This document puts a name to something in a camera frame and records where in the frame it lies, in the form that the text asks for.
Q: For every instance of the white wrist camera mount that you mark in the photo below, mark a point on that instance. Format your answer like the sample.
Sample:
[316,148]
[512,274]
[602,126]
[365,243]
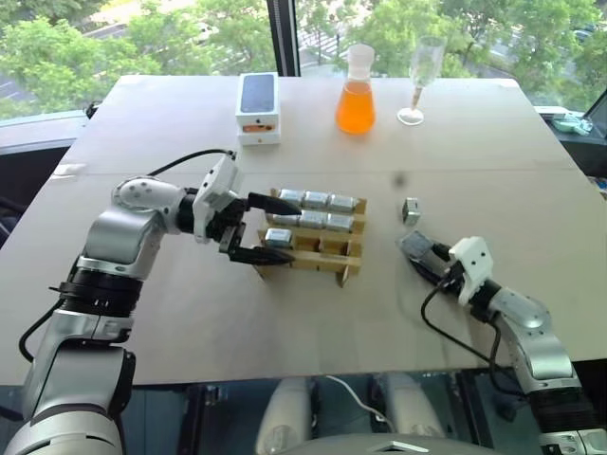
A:
[472,260]
[218,187]

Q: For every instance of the pale green box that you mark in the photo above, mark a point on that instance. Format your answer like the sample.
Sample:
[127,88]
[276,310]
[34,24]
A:
[571,124]

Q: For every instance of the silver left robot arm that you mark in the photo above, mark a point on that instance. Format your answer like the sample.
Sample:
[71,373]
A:
[114,237]

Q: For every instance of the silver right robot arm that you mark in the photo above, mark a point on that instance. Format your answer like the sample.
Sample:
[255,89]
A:
[540,351]

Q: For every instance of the white phone box with picture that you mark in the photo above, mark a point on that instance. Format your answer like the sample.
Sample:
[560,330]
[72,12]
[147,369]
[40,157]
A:
[257,102]

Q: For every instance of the clear champagne glass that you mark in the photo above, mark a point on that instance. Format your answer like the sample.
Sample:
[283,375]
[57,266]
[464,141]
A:
[422,66]

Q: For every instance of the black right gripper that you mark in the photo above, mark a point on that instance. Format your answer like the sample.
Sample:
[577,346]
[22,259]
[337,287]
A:
[443,270]

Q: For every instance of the black window frame post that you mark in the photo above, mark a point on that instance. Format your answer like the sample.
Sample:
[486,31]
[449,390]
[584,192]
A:
[283,35]

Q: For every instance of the wooden rack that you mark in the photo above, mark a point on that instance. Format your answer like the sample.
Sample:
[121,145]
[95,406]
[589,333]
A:
[327,258]

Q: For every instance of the grey robot torso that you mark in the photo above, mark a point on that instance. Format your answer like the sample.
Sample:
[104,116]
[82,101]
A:
[384,444]

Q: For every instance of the small silver camera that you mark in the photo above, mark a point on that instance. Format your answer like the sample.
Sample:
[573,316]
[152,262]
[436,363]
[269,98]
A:
[342,203]
[284,219]
[278,237]
[311,219]
[318,198]
[418,249]
[339,222]
[291,195]

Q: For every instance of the loose silver metal block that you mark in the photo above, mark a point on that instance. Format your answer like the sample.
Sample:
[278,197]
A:
[410,210]

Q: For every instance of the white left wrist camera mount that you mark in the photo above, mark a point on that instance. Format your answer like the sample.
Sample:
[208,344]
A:
[218,187]

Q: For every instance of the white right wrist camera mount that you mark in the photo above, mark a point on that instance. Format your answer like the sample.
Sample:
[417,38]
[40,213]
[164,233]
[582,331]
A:
[472,260]

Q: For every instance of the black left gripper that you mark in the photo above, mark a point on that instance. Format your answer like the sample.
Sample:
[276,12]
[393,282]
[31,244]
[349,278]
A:
[230,223]

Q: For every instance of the glass flask with orange liquid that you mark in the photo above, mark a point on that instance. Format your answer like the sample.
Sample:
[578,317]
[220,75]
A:
[355,106]

